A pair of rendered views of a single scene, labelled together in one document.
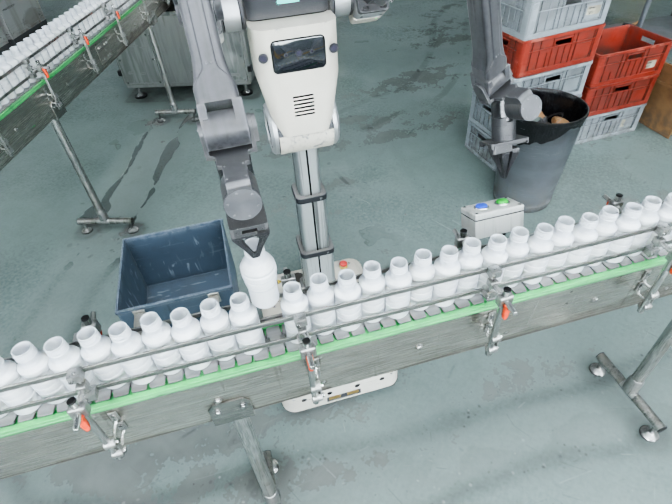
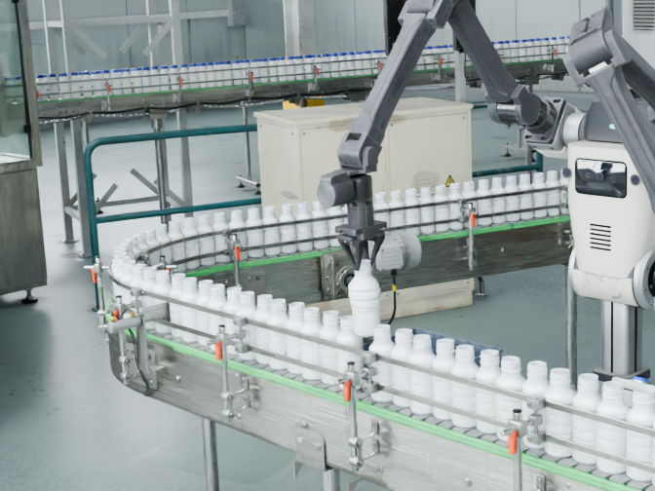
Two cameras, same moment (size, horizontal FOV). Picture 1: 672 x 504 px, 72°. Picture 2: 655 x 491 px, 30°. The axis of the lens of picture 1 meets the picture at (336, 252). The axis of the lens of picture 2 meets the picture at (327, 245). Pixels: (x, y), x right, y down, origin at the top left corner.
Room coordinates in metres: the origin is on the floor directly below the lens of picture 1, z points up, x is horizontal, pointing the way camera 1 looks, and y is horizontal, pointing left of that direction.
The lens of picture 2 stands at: (-0.68, -2.08, 1.90)
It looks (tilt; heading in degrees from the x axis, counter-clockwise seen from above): 12 degrees down; 61
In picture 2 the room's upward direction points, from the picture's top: 3 degrees counter-clockwise
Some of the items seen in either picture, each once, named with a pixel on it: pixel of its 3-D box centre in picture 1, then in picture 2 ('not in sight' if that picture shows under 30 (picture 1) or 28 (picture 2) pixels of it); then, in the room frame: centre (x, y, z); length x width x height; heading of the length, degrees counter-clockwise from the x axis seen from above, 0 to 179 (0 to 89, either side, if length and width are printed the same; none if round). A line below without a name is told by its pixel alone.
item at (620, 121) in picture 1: (589, 113); not in sight; (3.24, -2.04, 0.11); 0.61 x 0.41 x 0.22; 106
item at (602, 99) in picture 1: (599, 85); not in sight; (3.24, -2.04, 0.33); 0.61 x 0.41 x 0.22; 106
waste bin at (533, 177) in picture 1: (532, 154); not in sight; (2.40, -1.24, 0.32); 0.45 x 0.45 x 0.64
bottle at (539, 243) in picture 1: (536, 253); (613, 427); (0.78, -0.48, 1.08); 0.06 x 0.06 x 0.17
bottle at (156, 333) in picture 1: (161, 343); (298, 337); (0.60, 0.38, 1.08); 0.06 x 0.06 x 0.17
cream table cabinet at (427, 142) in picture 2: not in sight; (366, 208); (2.92, 3.92, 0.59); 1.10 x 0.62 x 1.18; 175
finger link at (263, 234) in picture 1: (250, 233); (360, 248); (0.64, 0.15, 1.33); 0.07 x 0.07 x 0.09; 13
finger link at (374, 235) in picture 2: not in sight; (364, 247); (0.65, 0.16, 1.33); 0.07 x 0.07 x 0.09; 13
